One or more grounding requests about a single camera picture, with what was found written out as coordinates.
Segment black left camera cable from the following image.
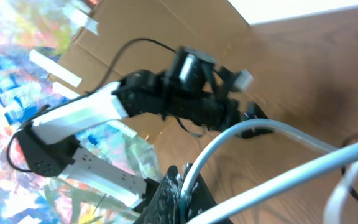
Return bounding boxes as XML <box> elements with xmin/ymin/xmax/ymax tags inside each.
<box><xmin>5</xmin><ymin>37</ymin><xmax>180</xmax><ymax>174</ymax></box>

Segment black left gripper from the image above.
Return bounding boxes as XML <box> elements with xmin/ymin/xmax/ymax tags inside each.
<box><xmin>219</xmin><ymin>101</ymin><xmax>273</xmax><ymax>139</ymax></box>

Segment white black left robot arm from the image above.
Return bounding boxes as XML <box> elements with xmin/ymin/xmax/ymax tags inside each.
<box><xmin>15</xmin><ymin>70</ymin><xmax>265</xmax><ymax>212</ymax></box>

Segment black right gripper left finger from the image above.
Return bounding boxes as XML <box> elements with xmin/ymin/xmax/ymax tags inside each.
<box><xmin>134</xmin><ymin>166</ymin><xmax>181</xmax><ymax>224</ymax></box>

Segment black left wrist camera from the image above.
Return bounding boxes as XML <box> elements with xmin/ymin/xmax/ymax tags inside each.
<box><xmin>165</xmin><ymin>45</ymin><xmax>254</xmax><ymax>94</ymax></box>

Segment colourful patterned floor mat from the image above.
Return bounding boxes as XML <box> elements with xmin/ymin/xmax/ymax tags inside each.
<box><xmin>0</xmin><ymin>0</ymin><xmax>164</xmax><ymax>224</ymax></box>

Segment brown cardboard box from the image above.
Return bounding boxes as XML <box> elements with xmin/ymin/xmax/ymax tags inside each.
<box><xmin>50</xmin><ymin>0</ymin><xmax>244</xmax><ymax>142</ymax></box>

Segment white usb cable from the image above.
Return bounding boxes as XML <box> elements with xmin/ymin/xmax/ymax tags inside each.
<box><xmin>178</xmin><ymin>118</ymin><xmax>358</xmax><ymax>224</ymax></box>

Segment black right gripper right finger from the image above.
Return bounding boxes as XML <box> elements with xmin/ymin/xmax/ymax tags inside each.
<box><xmin>186</xmin><ymin>174</ymin><xmax>217</xmax><ymax>222</ymax></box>

